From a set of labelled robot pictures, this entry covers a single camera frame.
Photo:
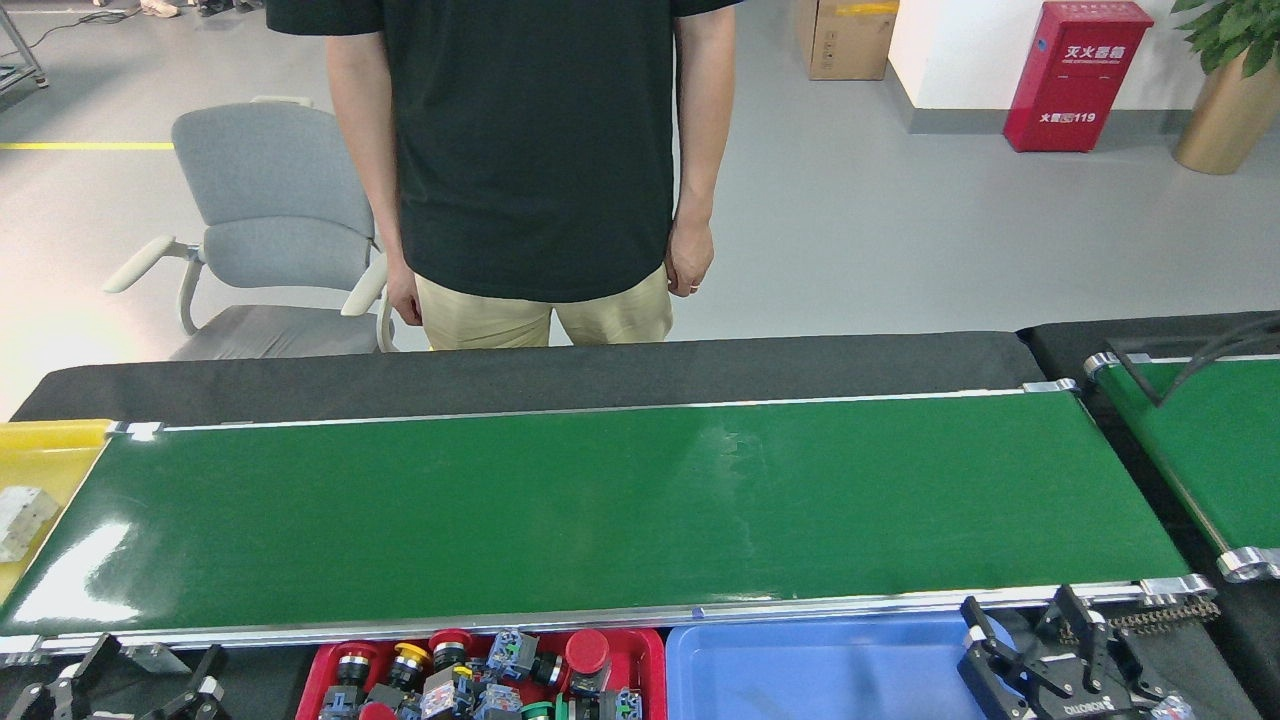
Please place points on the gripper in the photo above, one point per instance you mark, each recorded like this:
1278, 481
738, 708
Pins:
1090, 708

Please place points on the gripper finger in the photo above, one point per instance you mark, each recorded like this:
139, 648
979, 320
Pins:
105, 650
213, 665

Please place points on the red push button switch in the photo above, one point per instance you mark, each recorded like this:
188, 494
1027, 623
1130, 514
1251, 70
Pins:
495, 705
357, 660
450, 638
377, 712
588, 650

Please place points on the large green push button switch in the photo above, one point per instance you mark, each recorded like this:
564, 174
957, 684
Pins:
537, 712

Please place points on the person's left forearm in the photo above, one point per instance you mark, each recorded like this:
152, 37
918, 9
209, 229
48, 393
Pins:
700, 160

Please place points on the person's right forearm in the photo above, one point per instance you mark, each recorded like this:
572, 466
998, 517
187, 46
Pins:
370, 180

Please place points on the yellow plastic tray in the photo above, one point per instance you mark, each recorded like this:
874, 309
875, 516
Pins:
50, 460

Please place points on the blue plastic tray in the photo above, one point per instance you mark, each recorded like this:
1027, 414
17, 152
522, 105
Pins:
820, 670

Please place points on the green feeder conveyor belt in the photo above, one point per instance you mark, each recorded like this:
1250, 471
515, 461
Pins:
1220, 460

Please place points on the red plastic tray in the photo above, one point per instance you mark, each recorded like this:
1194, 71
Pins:
640, 660

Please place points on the person's right hand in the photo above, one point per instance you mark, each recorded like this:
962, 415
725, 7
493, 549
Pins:
405, 295

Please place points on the person's left hand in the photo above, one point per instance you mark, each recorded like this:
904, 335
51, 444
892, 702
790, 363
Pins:
690, 260

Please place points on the white circuit breaker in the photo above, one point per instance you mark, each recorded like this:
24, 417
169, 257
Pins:
25, 520

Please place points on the grey office chair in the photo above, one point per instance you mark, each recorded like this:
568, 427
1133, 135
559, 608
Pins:
270, 180

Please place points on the potted plant in gold pot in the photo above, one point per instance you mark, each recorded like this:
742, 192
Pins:
1225, 120

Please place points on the red fire extinguisher box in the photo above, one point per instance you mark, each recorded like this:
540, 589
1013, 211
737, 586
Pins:
1075, 80

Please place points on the cardboard box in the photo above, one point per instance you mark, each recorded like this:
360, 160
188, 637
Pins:
845, 45

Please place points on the person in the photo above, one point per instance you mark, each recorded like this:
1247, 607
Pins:
530, 150

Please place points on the metal frame rack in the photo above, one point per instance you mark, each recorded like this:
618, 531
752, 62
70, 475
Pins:
10, 75

